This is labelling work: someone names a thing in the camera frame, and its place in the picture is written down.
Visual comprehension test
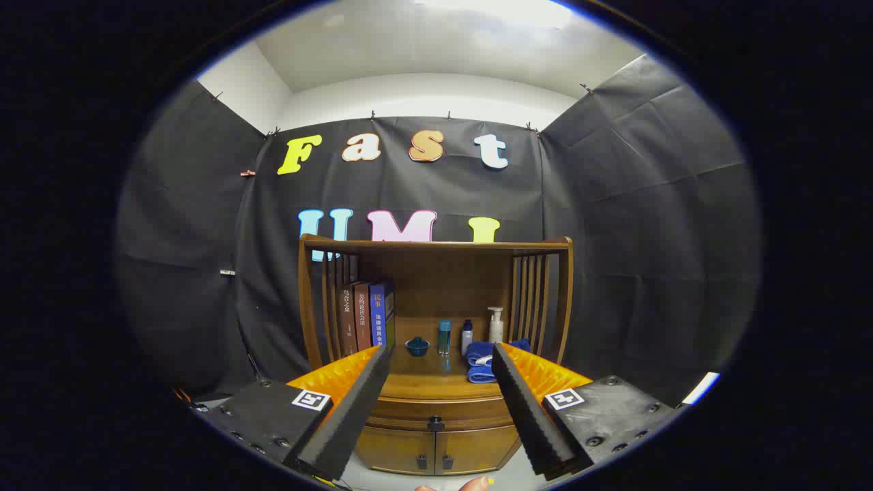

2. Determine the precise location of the reddish brown book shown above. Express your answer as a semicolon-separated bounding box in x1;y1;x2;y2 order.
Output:
353;283;372;352

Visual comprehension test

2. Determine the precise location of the blue book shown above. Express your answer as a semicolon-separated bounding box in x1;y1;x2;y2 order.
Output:
370;282;396;350

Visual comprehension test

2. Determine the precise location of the black backdrop cloth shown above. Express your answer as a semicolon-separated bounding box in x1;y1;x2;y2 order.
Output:
115;55;761;410

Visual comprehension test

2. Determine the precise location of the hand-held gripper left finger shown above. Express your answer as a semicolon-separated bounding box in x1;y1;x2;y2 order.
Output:
194;344;393;481

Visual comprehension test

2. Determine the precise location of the wooden drawer with black knob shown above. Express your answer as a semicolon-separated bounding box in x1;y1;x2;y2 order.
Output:
365;398;516;432

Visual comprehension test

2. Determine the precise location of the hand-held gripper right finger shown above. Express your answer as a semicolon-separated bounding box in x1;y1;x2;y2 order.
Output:
491;342;679;478

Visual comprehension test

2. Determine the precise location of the wooden countertop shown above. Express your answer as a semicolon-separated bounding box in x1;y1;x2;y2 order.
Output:
374;315;511;403

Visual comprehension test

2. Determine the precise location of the dark brown book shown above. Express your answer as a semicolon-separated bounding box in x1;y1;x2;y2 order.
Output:
339;286;359;357

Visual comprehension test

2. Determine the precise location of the wooden cabinet with shelf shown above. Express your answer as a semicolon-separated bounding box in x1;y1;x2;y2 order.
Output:
297;234;575;476

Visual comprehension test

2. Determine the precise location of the folded blue towel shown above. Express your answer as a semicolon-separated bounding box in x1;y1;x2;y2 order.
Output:
466;339;531;384

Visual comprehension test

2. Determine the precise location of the wooden cabinet door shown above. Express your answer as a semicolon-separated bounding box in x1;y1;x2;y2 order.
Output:
355;426;436;475
434;424;523;473

